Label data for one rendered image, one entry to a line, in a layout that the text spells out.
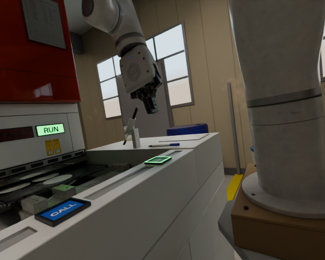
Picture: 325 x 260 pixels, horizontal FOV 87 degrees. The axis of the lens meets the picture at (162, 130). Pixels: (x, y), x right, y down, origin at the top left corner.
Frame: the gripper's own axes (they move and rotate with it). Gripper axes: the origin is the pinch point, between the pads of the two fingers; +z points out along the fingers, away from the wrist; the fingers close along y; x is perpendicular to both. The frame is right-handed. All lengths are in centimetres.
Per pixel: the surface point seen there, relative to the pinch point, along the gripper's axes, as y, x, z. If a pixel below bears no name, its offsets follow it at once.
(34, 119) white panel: -56, -5, -15
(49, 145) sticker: -59, -1, -4
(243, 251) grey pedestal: 14.3, -7.5, 33.2
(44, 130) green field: -57, -2, -10
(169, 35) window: -79, 244, -158
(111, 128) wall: -302, 250, -53
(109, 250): -0.4, -22.8, 23.1
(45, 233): -0.4, -29.9, 15.8
